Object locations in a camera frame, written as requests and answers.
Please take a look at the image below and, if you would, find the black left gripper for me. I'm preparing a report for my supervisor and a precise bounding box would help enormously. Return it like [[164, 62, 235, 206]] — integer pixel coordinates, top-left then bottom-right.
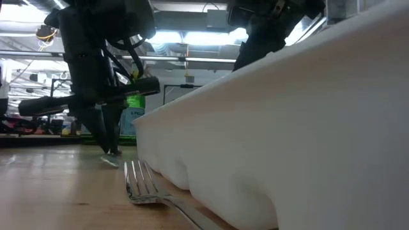
[[18, 53, 160, 154]]

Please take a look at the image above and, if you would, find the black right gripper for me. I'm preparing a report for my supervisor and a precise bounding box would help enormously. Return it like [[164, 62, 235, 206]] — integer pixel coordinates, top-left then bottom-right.
[[227, 0, 326, 72]]

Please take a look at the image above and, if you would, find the silver spoon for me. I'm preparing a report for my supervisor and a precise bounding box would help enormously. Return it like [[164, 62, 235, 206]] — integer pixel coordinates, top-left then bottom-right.
[[100, 155, 121, 169]]

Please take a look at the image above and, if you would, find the silver fork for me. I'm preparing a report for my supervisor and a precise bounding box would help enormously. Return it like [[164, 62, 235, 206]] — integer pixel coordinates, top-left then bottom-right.
[[123, 159, 224, 230]]

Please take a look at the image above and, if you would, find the grey ceiling box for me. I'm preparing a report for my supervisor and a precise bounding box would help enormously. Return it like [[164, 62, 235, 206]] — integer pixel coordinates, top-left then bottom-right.
[[206, 9, 229, 29]]

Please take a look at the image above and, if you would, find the ceiling light panel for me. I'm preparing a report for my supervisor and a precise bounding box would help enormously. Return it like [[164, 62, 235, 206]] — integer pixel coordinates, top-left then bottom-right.
[[146, 28, 249, 46]]

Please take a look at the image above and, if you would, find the white plastic cutlery tray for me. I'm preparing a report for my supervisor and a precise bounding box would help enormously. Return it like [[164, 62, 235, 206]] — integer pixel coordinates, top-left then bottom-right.
[[131, 0, 409, 230]]

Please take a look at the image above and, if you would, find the person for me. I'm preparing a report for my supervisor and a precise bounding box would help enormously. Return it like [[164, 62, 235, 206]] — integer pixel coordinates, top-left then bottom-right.
[[0, 60, 11, 119]]

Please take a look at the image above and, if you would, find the black metal frame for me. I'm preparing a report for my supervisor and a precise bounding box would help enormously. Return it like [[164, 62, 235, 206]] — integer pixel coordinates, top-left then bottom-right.
[[47, 77, 73, 135]]

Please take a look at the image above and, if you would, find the black camera cable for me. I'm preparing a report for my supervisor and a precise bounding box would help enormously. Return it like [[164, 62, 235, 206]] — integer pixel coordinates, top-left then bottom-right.
[[104, 37, 145, 80]]

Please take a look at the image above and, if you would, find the black table frame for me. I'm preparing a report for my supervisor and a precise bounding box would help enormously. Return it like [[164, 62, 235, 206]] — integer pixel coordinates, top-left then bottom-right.
[[0, 133, 82, 148]]

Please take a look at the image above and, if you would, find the black wall frame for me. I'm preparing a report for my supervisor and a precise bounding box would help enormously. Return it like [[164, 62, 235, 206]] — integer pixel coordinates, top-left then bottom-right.
[[162, 84, 204, 105]]

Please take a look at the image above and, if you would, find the hanging yellow cable reel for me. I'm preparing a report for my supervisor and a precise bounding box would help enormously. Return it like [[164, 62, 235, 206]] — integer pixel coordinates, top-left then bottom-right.
[[35, 24, 58, 44]]

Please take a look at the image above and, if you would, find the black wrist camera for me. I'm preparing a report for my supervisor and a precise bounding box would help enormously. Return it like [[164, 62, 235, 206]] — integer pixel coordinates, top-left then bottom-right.
[[110, 0, 157, 41]]

